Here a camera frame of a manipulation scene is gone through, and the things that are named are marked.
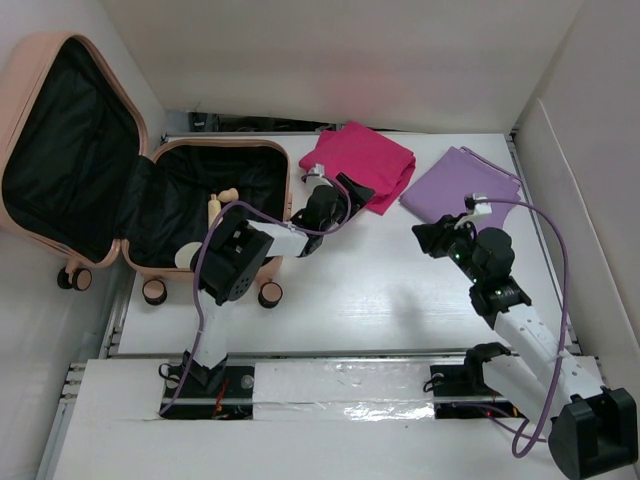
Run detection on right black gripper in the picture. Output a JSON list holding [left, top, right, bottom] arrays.
[[410, 213, 484, 285]]

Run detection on magenta cloth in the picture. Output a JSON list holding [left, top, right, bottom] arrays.
[[299, 122, 416, 215]]

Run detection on purple cloth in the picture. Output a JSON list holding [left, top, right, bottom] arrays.
[[400, 147, 522, 223]]

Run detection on gold cosmetic tube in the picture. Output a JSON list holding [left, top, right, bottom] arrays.
[[207, 195, 222, 226]]

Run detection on pink hard-shell suitcase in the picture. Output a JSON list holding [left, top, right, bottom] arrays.
[[1, 32, 292, 305]]

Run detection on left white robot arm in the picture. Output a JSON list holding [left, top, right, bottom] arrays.
[[173, 165, 375, 398]]

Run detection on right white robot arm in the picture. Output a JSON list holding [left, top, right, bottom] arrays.
[[412, 215, 639, 479]]

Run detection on small beige bottle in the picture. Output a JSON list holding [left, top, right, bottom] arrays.
[[210, 188, 239, 203]]

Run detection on background electronics box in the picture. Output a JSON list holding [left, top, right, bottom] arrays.
[[188, 111, 208, 133]]

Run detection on beige round jar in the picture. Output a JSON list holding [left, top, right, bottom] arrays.
[[174, 242, 202, 270]]

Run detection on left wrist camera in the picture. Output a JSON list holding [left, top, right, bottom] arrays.
[[302, 164, 331, 191]]

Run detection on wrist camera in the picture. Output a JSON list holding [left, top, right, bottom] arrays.
[[455, 193, 492, 229], [302, 164, 331, 191]]

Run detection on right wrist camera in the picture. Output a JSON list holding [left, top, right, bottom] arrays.
[[455, 193, 492, 229]]

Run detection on aluminium rail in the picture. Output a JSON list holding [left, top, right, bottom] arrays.
[[159, 349, 531, 409]]

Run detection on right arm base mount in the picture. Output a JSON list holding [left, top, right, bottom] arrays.
[[423, 342, 523, 420]]

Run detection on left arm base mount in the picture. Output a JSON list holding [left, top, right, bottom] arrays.
[[158, 351, 255, 421]]

